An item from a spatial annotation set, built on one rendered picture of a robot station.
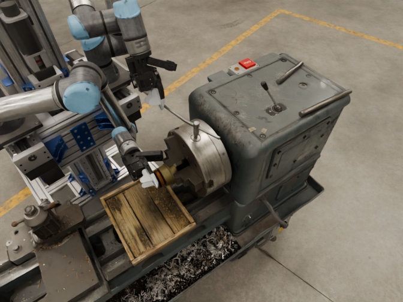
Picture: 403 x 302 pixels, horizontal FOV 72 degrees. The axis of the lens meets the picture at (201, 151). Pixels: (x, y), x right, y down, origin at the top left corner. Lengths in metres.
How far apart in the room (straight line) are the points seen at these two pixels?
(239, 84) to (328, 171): 1.62
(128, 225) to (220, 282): 0.99
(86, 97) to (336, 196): 2.10
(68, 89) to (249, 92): 0.71
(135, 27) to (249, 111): 0.53
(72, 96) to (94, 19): 0.26
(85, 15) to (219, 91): 0.58
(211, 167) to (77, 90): 0.54
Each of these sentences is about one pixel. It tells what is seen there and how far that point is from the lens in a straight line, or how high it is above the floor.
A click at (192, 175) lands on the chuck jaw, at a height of 1.11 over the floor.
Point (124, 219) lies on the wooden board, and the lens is 1.31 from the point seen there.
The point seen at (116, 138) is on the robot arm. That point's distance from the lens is 1.26.
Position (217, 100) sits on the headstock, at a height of 1.25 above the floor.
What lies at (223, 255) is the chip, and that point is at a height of 0.55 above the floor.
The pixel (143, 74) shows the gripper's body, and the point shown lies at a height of 1.48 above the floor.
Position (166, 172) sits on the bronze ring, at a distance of 1.11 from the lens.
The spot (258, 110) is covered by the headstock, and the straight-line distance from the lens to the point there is 1.16.
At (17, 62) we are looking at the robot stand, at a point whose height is 1.33.
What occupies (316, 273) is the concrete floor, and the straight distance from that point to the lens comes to 2.23.
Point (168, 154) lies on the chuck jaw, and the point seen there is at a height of 1.15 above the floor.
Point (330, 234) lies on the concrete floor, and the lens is 2.38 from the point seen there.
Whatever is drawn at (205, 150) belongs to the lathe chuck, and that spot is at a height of 1.22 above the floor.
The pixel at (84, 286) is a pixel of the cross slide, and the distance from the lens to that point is 1.16.
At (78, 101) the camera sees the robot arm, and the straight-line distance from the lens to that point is 1.07.
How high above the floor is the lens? 2.02
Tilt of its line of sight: 50 degrees down
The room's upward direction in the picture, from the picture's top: 1 degrees counter-clockwise
